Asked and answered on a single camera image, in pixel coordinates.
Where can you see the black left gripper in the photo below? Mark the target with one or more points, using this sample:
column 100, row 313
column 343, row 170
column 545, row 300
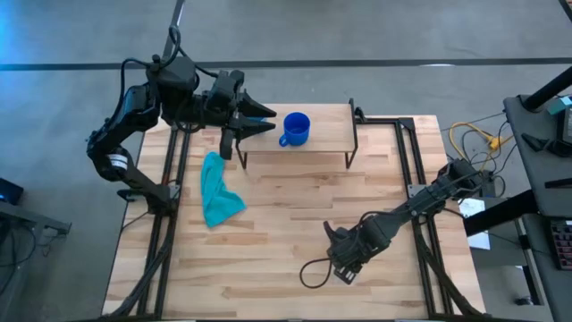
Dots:
column 221, row 103

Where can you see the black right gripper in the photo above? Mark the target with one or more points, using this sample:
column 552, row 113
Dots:
column 357, row 243

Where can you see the large blue mug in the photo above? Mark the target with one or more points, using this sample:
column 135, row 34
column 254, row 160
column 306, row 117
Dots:
column 297, row 134

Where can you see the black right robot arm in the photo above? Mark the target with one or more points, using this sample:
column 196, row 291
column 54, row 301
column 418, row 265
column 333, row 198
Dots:
column 424, row 201

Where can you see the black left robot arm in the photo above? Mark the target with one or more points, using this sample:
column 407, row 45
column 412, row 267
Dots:
column 134, row 105

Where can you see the wooden shelf with black legs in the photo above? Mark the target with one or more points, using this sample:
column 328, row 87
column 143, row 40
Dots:
column 326, row 129

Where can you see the teal cloth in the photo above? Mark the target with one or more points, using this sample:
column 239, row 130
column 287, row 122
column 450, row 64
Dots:
column 216, row 197

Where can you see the white paper sheet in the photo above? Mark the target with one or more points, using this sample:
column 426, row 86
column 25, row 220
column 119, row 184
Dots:
column 471, row 208

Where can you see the black support beam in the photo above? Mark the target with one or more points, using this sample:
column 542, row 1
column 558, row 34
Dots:
column 496, row 219

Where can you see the grey side table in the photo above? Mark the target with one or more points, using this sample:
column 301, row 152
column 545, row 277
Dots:
column 536, row 179

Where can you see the backlit black keyboard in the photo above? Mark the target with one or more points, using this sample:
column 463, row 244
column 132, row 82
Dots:
column 563, row 243

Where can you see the black flat bar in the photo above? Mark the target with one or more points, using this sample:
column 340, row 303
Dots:
column 558, row 183

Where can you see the black handheld device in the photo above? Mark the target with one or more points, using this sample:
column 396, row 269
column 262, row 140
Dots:
column 543, row 144

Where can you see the small teal box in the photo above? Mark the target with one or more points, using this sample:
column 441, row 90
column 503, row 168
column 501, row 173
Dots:
column 558, row 106

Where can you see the black slanted pole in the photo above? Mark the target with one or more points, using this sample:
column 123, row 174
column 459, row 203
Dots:
column 549, row 89

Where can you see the dark grey side desk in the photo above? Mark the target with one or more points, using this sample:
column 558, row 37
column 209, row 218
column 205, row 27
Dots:
column 27, row 219

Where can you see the blue-lit dark device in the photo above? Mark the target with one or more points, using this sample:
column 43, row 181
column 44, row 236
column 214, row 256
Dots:
column 9, row 192

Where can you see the black metal table frame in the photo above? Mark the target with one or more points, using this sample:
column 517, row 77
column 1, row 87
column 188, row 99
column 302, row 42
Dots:
column 184, row 147

